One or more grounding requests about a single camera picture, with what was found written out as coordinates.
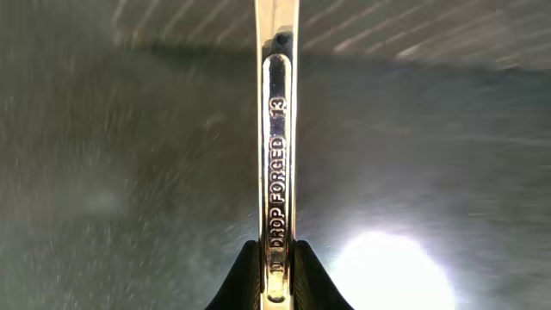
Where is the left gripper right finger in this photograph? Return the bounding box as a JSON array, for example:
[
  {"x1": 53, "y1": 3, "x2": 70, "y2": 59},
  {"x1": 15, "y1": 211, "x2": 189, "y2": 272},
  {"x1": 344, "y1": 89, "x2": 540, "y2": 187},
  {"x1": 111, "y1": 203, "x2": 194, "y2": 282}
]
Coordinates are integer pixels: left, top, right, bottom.
[{"x1": 292, "y1": 239, "x2": 355, "y2": 310}]

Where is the wrench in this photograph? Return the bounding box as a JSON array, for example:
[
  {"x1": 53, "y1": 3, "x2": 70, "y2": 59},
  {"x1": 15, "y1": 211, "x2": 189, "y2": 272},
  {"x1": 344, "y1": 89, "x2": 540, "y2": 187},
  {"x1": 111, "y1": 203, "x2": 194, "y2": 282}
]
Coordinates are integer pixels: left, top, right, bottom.
[{"x1": 254, "y1": 0, "x2": 301, "y2": 310}]

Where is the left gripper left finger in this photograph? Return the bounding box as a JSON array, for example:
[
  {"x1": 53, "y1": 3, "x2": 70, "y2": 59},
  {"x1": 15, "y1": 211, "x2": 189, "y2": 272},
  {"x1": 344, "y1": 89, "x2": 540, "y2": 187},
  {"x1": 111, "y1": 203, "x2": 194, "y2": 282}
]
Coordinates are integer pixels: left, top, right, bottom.
[{"x1": 204, "y1": 239, "x2": 262, "y2": 310}]

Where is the black pegboard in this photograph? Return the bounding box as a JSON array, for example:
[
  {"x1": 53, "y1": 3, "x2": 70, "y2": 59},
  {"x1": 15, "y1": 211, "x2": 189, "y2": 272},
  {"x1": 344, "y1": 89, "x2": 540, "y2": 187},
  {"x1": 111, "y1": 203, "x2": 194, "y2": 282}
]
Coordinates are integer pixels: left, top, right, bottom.
[{"x1": 0, "y1": 0, "x2": 551, "y2": 72}]

